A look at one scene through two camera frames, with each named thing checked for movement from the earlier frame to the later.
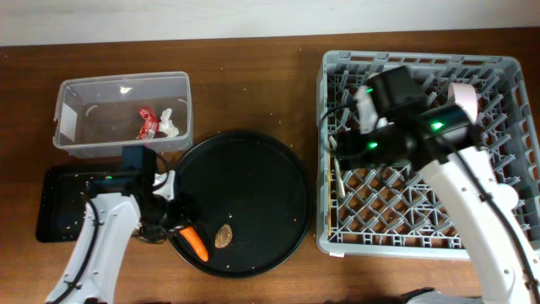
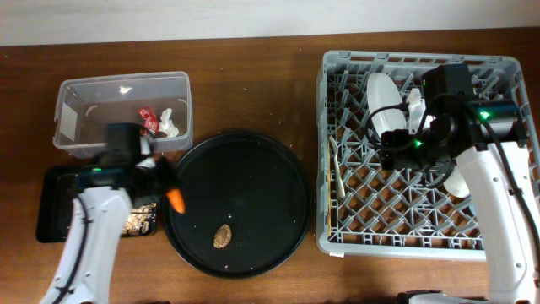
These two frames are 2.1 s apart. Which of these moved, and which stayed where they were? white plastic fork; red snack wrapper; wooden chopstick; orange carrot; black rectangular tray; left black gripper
Moved: orange carrot; left black gripper
Stayed: wooden chopstick; red snack wrapper; white plastic fork; black rectangular tray
